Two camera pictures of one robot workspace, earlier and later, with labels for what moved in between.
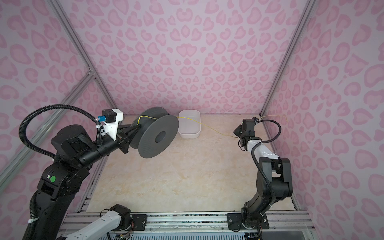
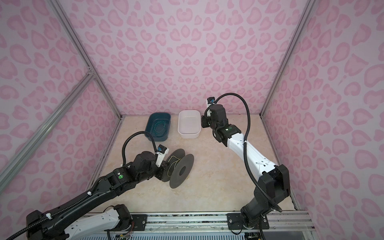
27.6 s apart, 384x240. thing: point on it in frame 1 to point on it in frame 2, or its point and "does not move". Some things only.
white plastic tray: [189, 128] does not move
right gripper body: [239, 132] to [209, 122]
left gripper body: [122, 140] to [158, 171]
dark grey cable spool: [157, 129] to [177, 167]
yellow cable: [203, 127] to [178, 159]
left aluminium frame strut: [59, 9] does not move
